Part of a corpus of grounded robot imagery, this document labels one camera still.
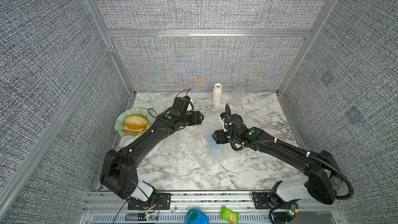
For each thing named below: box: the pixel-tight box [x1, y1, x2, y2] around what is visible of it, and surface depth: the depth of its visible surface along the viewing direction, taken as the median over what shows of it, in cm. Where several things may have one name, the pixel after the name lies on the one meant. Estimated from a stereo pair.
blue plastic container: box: [185, 208, 210, 224], surface depth 63 cm
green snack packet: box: [219, 205, 240, 224], surface depth 70 cm
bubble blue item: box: [201, 124, 232, 162], surface depth 86 cm
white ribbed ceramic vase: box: [212, 82, 223, 109], surface depth 102 cm
